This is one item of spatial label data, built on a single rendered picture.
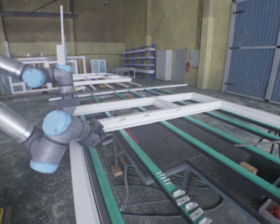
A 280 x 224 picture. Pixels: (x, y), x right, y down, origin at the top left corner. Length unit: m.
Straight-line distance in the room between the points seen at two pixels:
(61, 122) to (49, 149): 0.10
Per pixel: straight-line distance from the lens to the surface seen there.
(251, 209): 1.03
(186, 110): 1.32
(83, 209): 0.47
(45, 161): 0.56
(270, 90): 6.85
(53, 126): 0.53
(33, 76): 0.83
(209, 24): 8.30
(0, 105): 0.63
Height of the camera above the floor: 1.30
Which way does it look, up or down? 19 degrees down
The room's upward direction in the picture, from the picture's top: straight up
